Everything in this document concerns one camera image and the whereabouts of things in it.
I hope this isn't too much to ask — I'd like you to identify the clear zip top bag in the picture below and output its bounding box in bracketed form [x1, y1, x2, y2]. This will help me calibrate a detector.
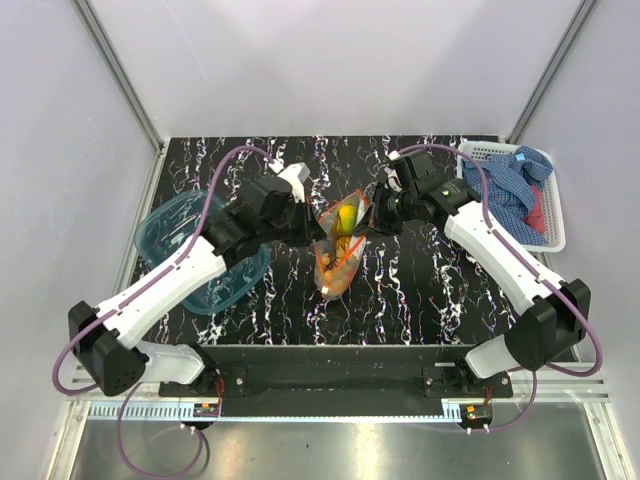
[314, 189, 369, 301]

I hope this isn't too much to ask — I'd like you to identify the blue transparent plastic container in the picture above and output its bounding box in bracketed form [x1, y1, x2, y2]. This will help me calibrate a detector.
[134, 190, 271, 315]

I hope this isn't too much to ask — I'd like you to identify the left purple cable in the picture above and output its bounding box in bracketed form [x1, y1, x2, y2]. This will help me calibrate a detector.
[53, 145, 286, 396]

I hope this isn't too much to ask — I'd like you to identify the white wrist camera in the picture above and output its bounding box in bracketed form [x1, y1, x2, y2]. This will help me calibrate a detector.
[384, 166, 403, 192]
[278, 162, 310, 203]

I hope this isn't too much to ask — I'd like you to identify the purple cable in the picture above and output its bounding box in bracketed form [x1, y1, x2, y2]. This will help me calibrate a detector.
[389, 143, 604, 376]
[53, 145, 286, 396]

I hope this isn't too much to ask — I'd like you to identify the fake green yellow lime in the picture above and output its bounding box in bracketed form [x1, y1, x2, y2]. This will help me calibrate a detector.
[334, 205, 358, 236]

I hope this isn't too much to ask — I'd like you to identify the blue checkered shirt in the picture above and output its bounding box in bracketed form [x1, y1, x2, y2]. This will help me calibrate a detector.
[460, 145, 555, 246]

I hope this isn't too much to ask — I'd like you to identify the white plastic laundry basket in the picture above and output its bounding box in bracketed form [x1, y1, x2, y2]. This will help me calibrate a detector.
[456, 141, 568, 253]

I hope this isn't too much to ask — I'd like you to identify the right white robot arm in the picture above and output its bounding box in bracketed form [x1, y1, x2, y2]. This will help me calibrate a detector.
[355, 144, 599, 397]

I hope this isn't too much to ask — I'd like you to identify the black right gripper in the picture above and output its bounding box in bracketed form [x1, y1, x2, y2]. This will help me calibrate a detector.
[353, 182, 418, 238]

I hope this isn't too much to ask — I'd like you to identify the aluminium rail frame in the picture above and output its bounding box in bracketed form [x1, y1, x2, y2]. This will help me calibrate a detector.
[70, 0, 164, 153]

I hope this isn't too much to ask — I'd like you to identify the fake brown longan cluster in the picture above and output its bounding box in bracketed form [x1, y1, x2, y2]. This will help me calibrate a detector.
[320, 253, 358, 300]

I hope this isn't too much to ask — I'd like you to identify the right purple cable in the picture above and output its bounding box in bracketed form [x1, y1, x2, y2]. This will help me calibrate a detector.
[389, 143, 604, 376]

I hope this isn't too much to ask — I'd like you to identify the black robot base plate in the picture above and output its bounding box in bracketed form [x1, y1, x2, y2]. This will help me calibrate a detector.
[158, 343, 515, 419]

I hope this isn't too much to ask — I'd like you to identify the red cloth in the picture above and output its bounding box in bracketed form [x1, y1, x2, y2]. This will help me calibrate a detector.
[524, 185, 546, 234]

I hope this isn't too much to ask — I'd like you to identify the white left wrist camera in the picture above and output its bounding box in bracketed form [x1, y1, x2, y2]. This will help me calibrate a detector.
[278, 162, 310, 203]

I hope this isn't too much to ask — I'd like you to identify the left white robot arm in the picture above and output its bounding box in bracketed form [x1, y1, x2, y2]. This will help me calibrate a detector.
[68, 163, 326, 397]

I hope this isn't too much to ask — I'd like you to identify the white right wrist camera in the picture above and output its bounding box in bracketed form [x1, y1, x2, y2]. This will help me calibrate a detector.
[384, 166, 403, 192]

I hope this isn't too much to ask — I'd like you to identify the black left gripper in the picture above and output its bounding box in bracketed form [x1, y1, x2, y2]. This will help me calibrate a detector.
[261, 194, 328, 248]

